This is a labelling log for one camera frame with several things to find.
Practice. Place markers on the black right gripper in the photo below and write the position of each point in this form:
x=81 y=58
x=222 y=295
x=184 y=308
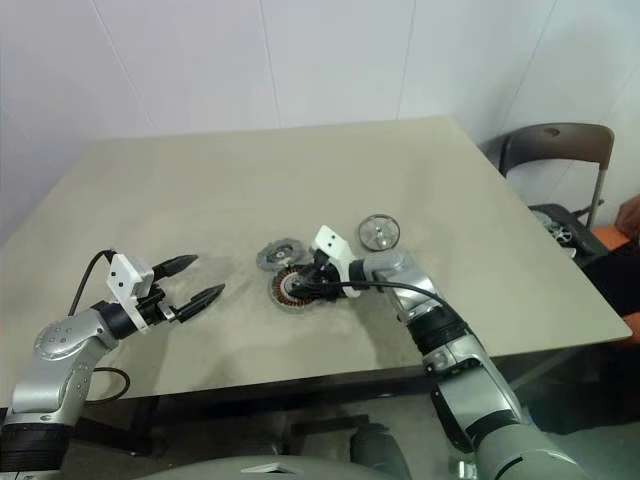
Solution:
x=322 y=277

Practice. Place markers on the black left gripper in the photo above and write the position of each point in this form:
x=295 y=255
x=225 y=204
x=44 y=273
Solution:
x=156 y=307

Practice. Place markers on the round copper-wound motor housing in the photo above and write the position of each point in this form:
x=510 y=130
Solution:
x=282 y=296

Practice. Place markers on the grey spoked rotor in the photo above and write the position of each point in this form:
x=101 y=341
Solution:
x=280 y=254

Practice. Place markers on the round silver motor lid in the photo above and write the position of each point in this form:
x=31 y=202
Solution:
x=375 y=235

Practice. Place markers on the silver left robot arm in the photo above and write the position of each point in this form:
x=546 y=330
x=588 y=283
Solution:
x=55 y=345

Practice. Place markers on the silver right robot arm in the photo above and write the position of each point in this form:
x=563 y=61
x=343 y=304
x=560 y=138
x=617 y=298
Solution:
x=475 y=395

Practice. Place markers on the silver spoked motor part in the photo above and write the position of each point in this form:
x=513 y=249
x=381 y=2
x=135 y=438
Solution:
x=560 y=231

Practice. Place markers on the large dark rounded shape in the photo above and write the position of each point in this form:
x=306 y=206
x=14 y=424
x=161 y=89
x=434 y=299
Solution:
x=377 y=450

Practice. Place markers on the dark folding chair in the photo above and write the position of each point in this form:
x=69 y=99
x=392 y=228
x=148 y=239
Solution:
x=550 y=145

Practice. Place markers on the black tray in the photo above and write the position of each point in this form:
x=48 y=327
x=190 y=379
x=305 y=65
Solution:
x=585 y=235

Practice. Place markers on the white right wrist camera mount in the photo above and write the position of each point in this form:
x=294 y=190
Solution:
x=332 y=242

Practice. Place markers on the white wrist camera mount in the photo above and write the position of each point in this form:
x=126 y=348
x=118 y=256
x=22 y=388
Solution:
x=332 y=242
x=125 y=280

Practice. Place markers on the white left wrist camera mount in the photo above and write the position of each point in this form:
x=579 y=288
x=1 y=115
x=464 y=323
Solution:
x=125 y=280

